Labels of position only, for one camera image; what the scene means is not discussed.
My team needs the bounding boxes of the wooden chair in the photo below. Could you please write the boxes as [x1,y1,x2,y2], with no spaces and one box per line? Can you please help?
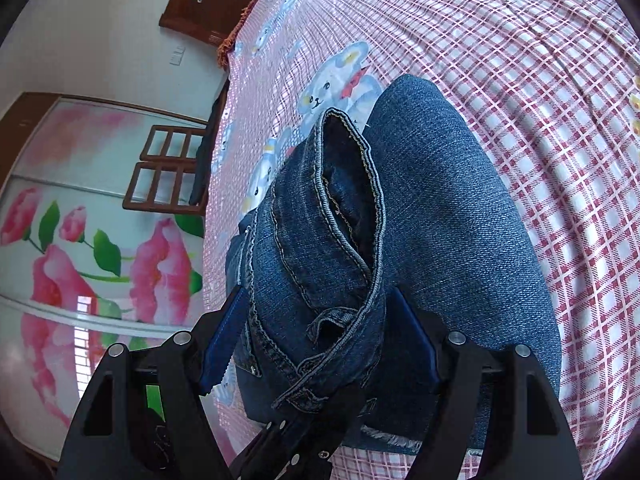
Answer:
[122,77,231,216]

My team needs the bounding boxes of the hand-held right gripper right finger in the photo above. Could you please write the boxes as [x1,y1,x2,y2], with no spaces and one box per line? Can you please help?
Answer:
[387,287,586,480]

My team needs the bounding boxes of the pink plaid bed sheet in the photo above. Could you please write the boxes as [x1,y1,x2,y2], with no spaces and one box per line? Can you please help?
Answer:
[202,0,640,480]

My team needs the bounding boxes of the blue denim pants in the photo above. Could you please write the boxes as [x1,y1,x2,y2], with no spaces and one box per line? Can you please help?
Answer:
[225,74,563,456]

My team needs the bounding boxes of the dark seat cushion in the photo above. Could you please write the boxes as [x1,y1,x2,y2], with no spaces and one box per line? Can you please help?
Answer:
[189,80,231,206]

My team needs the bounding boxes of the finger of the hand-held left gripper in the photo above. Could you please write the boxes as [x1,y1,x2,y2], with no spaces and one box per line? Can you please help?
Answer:
[232,417,321,480]
[300,387,368,480]

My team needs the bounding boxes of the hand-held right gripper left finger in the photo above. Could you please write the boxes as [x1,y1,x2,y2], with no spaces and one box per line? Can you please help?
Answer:
[55,285,251,480]

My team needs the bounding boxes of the floral sliding door wardrobe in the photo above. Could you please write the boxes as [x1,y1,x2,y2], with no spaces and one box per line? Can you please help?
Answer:
[0,92,236,466]

